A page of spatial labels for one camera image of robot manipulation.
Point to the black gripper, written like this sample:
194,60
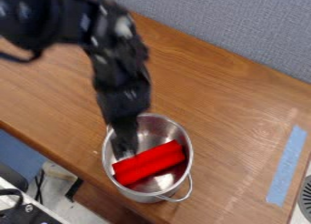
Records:
122,103

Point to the silver metal pot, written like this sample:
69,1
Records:
171,184

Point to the black device with handle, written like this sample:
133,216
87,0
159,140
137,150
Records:
23,213

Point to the grey fan grille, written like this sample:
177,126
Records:
305,198

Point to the red rectangular block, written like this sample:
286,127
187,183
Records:
150,162

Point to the blue tape strip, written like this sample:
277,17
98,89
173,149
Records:
287,164

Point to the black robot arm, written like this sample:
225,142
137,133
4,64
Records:
101,27

